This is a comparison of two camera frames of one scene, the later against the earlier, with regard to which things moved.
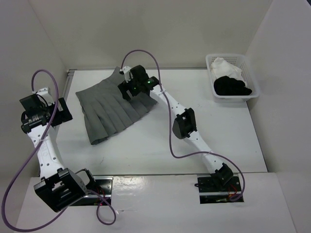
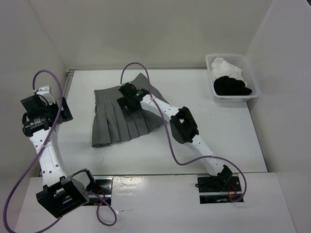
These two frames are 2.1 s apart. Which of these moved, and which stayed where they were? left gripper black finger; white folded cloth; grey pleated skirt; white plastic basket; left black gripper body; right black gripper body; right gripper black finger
Moved: right gripper black finger; grey pleated skirt; right black gripper body
Stayed: left gripper black finger; white plastic basket; left black gripper body; white folded cloth
